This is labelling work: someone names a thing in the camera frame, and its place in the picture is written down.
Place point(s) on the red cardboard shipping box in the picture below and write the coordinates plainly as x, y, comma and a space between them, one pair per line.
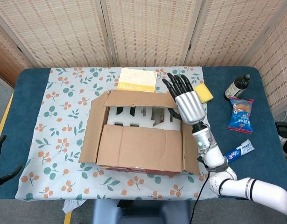
138, 149

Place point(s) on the white blue toothpaste tube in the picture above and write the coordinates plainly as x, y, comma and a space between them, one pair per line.
241, 150

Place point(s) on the yellow floor tape strip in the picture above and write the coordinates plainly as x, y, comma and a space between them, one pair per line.
67, 218
4, 121

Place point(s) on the black plastic bin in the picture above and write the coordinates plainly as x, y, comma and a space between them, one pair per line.
283, 128

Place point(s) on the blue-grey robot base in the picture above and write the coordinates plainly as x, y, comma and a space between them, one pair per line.
143, 213

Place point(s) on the floral print tablecloth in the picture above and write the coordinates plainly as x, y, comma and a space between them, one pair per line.
59, 100

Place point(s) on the dark glass bottle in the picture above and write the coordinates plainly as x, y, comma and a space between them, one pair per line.
235, 89

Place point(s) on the white foam insert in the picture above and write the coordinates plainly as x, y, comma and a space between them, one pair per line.
131, 122

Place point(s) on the yellow and cream book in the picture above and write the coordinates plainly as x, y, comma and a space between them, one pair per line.
137, 79

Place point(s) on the black tea bowl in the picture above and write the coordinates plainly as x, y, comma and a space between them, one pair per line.
134, 110
119, 110

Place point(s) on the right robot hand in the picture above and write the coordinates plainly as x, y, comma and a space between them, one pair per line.
190, 107

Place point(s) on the blue snack bag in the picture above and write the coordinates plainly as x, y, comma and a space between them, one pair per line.
241, 116

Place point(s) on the black and white shoe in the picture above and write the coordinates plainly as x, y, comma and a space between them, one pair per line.
286, 145

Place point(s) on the yellow sponge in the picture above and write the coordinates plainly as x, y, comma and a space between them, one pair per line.
205, 93

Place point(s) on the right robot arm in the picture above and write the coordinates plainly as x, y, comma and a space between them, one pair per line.
239, 184

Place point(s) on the woven folding screen panel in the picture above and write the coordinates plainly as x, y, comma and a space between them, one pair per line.
278, 70
227, 30
5, 58
59, 30
150, 30

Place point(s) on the small colourful packet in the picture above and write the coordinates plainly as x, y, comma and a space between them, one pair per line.
161, 119

